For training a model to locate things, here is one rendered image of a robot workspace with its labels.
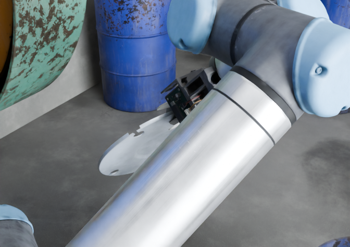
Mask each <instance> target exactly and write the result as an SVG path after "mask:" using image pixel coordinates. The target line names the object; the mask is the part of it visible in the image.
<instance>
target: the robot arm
mask: <svg viewBox="0 0 350 247"><path fill-rule="evenodd" d="M167 31H168V35H169V39H170V41H171V42H172V44H173V45H174V46H175V47H176V48H178V49H180V50H184V51H189V52H192V53H193V54H199V53H201V54H207V55H210V56H212V57H211V59H210V61H209V68H205V67H202V68H200V69H198V70H196V69H194V70H192V71H191V72H190V73H188V74H186V75H183V76H181V77H178V78H176V79H175V80H174V81H173V82H172V83H170V84H169V85H168V86H167V87H166V88H165V89H164V90H163V91H161V94H163V93H165V92H168V91H170V90H172V89H173V88H174V87H175V86H176V85H177V84H178V86H177V87H176V88H175V89H173V90H172V91H171V92H170V93H169V94H168V95H166V96H165V99H166V101H167V102H165V103H163V104H162V105H160V106H159V107H158V108H157V110H161V109H165V108H166V113H167V112H170V111H173V113H174V114H175V116H176V118H174V119H173V120H171V121H170V122H169V123H170V124H171V125H174V126H173V127H171V128H170V129H168V130H172V129H174V128H175V129H174V130H173V131H172V132H171V133H170V135H169V136H168V137H167V138H166V139H165V140H164V141H163V143H162V144H161V145H160V146H159V147H158V148H157V149H156V150H155V151H154V152H153V153H152V154H151V155H150V156H149V157H148V159H147V160H146V161H145V162H144V163H143V164H142V165H141V166H140V167H139V168H138V169H137V170H136V171H135V172H134V174H133V175H132V176H131V177H130V178H129V179H128V180H127V181H126V182H125V183H124V184H123V185H122V186H121V187H120V189H119V190H118V191H117V192H116V193H115V194H114V195H113V196H112V197H111V198H110V199H109V200H108V201H107V202H106V203H105V205H104V206H103V207H102V208H101V209H100V210H99V211H98V212H97V213H96V214H95V215H94V216H93V217H92V218H91V220H90V221H89V222H88V223H87V224H86V225H85V226H84V227H83V228H82V229H81V230H80V231H79V232H78V233H77V235H76V236H75V237H74V238H73V239H72V240H71V241H70V242H69V243H68V244H67V245H66V246H65V247H181V245H182V244H183V243H184V242H185V241H186V240H187V239H188V238H189V237H190V236H191V235H192V234H193V233H194V231H195V230H196V229H197V228H198V227H199V226H200V225H201V224H202V223H203V222H204V221H205V220H206V218H207V217H208V216H209V215H210V214H211V213H212V212H213V211H214V210H215V209H216V208H217V207H218V206H219V204H220V203H221V202H222V201H223V200H224V199H225V198H226V197H227V196H228V195H229V194H230V193H231V191H232V190H233V189H234V188H235V187H236V186H237V185H238V184H239V183H240V182H241V181H242V180H243V179H244V177H245V176H246V175H247V174H248V173H249V172H250V171H251V170H252V169H253V168H254V167H255V166H256V164H257V163H258V162H259V161H260V160H261V159H262V158H263V157H264V156H265V155H266V154H267V153H268V152H269V150H270V149H271V148H272V147H273V146H274V145H275V144H276V143H277V142H278V141H279V140H280V139H281V137H282V136H283V135H284V134H285V133H286V132H287V131H288V130H289V129H290V128H291V125H292V124H293V123H295V122H296V121H297V120H298V119H299V117H300V116H301V115H302V114H303V113H304V112H306V113H308V114H315V115H317V116H320V117H332V116H335V115H337V114H338V113H339V112H340V111H341V110H346V109H348V108H349V107H350V29H347V28H345V27H342V26H339V25H336V24H334V23H333V22H332V21H331V20H330V19H329V16H328V14H327V11H326V9H325V7H324V5H323V3H322V2H321V1H320V0H273V1H271V0H171V3H170V6H169V11H168V14H167ZM174 83H175V84H174ZM173 84H174V85H173ZM0 247H38V245H37V243H36V241H35V238H34V235H33V226H32V224H31V223H30V222H29V221H28V218H27V216H26V215H25V214H24V213H23V212H22V211H21V210H19V209H17V208H16V207H13V206H10V205H6V204H3V205H0Z"/></svg>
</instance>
